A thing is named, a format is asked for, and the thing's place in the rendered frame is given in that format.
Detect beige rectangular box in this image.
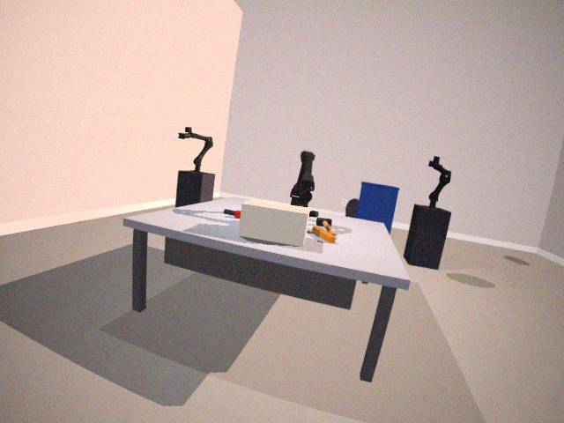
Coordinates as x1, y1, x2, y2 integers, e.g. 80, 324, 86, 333
238, 199, 310, 247

